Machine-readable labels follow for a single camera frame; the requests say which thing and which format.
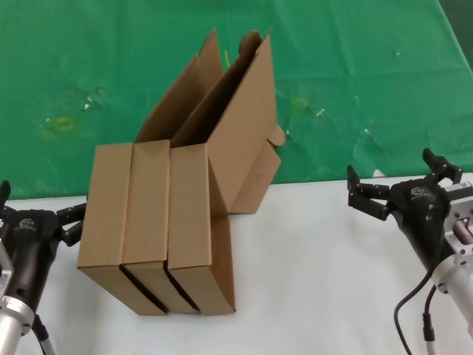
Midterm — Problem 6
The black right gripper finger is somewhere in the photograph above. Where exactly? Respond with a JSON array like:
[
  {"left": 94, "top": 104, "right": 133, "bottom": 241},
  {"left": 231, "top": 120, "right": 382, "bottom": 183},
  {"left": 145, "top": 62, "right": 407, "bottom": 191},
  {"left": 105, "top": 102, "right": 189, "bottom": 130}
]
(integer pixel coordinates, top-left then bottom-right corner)
[
  {"left": 346, "top": 165, "right": 393, "bottom": 223},
  {"left": 422, "top": 147, "right": 465, "bottom": 185}
]

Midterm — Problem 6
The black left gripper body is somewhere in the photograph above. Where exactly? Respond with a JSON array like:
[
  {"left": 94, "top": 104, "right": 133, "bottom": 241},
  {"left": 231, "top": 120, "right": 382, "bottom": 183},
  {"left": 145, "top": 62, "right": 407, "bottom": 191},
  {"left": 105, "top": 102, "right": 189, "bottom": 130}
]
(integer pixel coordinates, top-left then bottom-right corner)
[{"left": 0, "top": 209, "right": 63, "bottom": 308}]

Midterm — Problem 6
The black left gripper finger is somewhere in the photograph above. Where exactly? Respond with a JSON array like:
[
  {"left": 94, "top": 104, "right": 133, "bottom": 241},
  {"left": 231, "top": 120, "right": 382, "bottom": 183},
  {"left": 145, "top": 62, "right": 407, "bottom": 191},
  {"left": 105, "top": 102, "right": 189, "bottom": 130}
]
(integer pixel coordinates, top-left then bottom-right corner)
[
  {"left": 56, "top": 202, "right": 88, "bottom": 247},
  {"left": 0, "top": 180, "right": 12, "bottom": 225}
]

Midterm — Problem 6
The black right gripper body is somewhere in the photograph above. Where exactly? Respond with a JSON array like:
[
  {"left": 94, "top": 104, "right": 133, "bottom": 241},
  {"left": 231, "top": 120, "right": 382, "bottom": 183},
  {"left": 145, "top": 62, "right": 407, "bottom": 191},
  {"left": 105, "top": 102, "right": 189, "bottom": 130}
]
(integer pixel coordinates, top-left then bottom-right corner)
[{"left": 387, "top": 176, "right": 455, "bottom": 273}]

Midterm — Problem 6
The closed brown cardboard box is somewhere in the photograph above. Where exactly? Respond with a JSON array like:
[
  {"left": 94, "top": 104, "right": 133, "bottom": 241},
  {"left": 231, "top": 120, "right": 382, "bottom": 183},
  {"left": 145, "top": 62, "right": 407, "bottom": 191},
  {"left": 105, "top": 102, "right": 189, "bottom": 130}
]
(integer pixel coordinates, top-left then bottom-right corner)
[
  {"left": 76, "top": 143, "right": 168, "bottom": 317},
  {"left": 120, "top": 139, "right": 201, "bottom": 316},
  {"left": 166, "top": 143, "right": 237, "bottom": 317}
]

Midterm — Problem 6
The large open cardboard box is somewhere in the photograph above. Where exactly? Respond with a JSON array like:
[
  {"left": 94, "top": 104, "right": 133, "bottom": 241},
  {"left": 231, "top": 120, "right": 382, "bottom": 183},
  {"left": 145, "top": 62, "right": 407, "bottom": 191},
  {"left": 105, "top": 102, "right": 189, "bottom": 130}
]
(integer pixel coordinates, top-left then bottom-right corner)
[{"left": 170, "top": 31, "right": 287, "bottom": 216}]

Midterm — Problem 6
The green table cloth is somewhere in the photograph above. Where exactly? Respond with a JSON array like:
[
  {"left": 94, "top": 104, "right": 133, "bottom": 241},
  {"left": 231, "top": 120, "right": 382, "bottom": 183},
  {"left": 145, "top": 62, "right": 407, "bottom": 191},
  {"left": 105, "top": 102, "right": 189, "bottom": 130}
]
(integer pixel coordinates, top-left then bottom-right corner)
[{"left": 0, "top": 0, "right": 473, "bottom": 203}]

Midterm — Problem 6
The black and silver cable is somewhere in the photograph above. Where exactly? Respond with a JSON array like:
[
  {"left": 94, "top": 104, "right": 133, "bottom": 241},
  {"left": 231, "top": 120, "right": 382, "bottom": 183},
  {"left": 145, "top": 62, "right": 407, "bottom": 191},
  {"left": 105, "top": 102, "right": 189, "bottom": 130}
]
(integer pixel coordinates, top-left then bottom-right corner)
[{"left": 34, "top": 313, "right": 57, "bottom": 355}]

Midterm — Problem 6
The thin black cable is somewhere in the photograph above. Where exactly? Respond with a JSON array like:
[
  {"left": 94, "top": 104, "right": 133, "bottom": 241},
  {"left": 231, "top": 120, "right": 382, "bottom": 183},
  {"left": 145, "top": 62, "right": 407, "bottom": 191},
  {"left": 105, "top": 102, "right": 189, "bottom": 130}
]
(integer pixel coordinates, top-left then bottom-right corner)
[{"left": 392, "top": 264, "right": 436, "bottom": 355}]

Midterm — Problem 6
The black cable with connector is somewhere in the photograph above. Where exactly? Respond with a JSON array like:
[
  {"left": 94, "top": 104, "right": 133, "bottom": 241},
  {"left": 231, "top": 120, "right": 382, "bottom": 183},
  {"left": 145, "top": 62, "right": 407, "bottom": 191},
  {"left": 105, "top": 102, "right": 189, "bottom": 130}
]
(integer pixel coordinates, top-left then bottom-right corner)
[{"left": 421, "top": 283, "right": 441, "bottom": 355}]

